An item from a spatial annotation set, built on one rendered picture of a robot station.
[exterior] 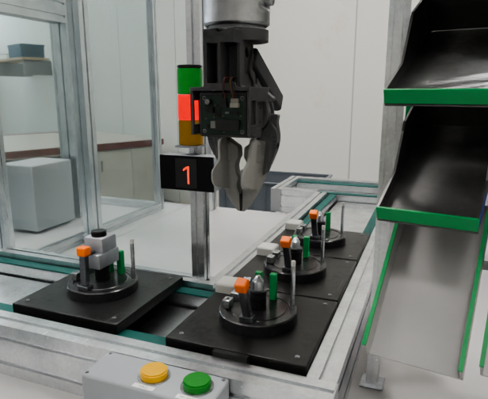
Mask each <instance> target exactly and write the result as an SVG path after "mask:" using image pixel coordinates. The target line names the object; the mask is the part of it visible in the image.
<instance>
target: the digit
mask: <svg viewBox="0 0 488 399"><path fill-rule="evenodd" d="M175 173H176V188H195V189H197V182H196V159H188V158H175Z"/></svg>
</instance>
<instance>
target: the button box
mask: <svg viewBox="0 0 488 399"><path fill-rule="evenodd" d="M148 363H152V361H149V360H145V359H139V358H135V357H131V356H128V355H121V354H118V353H115V352H111V351H110V352H109V353H107V354H106V355H105V356H103V357H102V358H101V359H99V360H98V361H97V362H96V363H95V364H94V365H93V366H91V367H90V368H89V369H87V370H86V371H85V372H83V373H82V392H83V399H229V380H228V379H226V378H220V377H216V376H213V375H209V376H210V377H211V379H212V386H211V388H210V389H209V390H208V391H207V392H205V393H200V394H192V393H187V392H186V391H184V389H183V378H184V377H185V376H186V375H187V374H190V373H192V372H195V371H192V370H186V369H182V368H179V367H172V366H169V365H167V367H168V376H167V377H166V378H165V379H164V380H162V381H160V382H155V383H149V382H144V381H143V380H142V379H141V378H140V369H141V368H142V367H143V366H144V365H146V364H148Z"/></svg>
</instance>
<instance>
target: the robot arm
mask: <svg viewBox="0 0 488 399"><path fill-rule="evenodd" d="M274 4H275V0H203V13H204V26H205V27H206V28H207V29H203V38H204V86H203V87H190V107H191V135H196V134H201V136H207V137H208V143H209V146H210V147H211V150H212V152H213V154H214V155H215V157H216V159H217V162H216V164H215V166H214V168H213V169H212V183H213V185H214V186H216V187H220V188H225V191H226V193H227V196H228V198H229V199H230V201H231V202H232V204H233V205H234V207H235V208H236V209H237V211H246V210H247V209H248V207H249V206H250V205H251V204H252V203H253V201H254V200H255V199H256V197H257V195H258V193H259V192H260V190H261V187H262V185H263V184H264V182H265V178H266V177H267V174H268V172H269V170H270V169H271V166H272V164H273V161H274V159H275V157H276V154H277V152H278V150H279V146H280V125H279V120H280V114H275V112H274V111H280V110H281V106H282V101H283V94H282V92H281V91H280V89H279V87H278V85H277V84H276V82H275V80H274V78H273V76H272V75H271V73H270V71H269V68H268V67H267V66H266V64H265V61H264V59H263V58H262V57H261V54H260V52H259V50H257V49H256V48H254V45H259V44H267V43H268V42H269V30H267V29H266V28H268V27H269V26H270V6H273V5H274ZM197 100H198V101H199V123H197V124H195V109H194V101H197ZM232 138H248V139H251V140H250V143H249V145H247V146H245V148H244V158H245V160H246V165H245V167H244V169H243V171H242V172H241V170H240V167H239V163H240V160H241V157H242V145H241V144H239V143H238V142H236V141H235V140H234V139H232ZM243 189H245V190H244V191H243Z"/></svg>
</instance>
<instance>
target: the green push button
mask: <svg viewBox="0 0 488 399"><path fill-rule="evenodd" d="M211 386H212V379H211V377H210V376H209V375H208V374H206V373H204V372H192V373H190V374H187V375H186V376H185V377H184V378H183V389H184V391H186V392H187V393H192V394H200V393H205V392H207V391H208V390H209V389H210V388H211Z"/></svg>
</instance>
